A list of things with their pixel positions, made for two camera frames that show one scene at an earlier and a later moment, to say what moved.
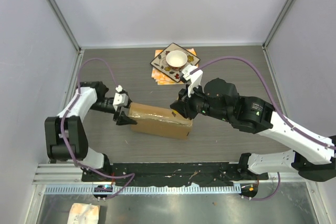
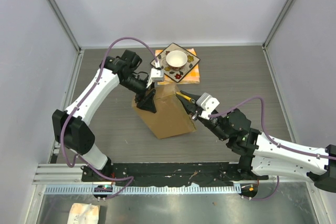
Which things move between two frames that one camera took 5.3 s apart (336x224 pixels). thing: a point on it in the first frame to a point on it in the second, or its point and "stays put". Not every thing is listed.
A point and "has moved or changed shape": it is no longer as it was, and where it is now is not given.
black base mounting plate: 170,172 stays put
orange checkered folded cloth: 161,78 stays put
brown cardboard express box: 158,121 has moved or changed shape
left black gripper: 124,119 to 147,102
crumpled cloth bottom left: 84,213 stays put
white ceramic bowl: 176,59 stays put
